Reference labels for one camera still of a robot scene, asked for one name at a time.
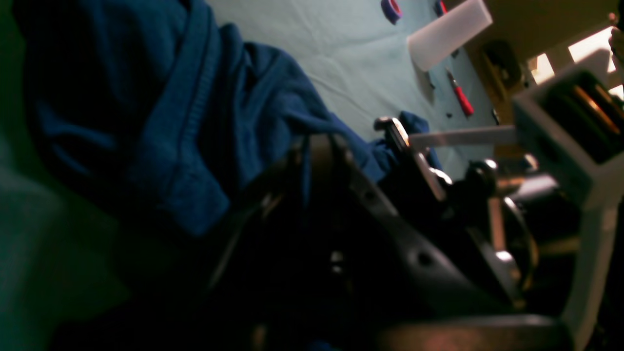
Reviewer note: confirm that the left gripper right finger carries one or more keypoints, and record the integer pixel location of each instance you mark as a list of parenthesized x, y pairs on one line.
[(416, 234)]

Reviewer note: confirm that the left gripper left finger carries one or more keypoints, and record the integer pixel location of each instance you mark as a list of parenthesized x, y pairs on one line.
[(253, 287)]

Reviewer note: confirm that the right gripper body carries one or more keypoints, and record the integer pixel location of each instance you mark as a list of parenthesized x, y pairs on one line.
[(498, 225)]

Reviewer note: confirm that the blue t-shirt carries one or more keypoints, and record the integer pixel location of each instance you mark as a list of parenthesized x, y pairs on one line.
[(149, 108)]

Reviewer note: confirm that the white translucent cup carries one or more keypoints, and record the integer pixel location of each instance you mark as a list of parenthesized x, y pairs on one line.
[(447, 33)]

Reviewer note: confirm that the light blue table cloth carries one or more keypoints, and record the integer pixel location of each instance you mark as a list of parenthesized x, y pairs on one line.
[(64, 258)]

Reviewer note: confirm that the purple tape roll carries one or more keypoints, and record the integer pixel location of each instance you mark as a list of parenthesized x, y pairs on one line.
[(391, 10)]

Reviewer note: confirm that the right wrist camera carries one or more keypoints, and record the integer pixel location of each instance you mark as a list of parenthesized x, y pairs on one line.
[(572, 126)]

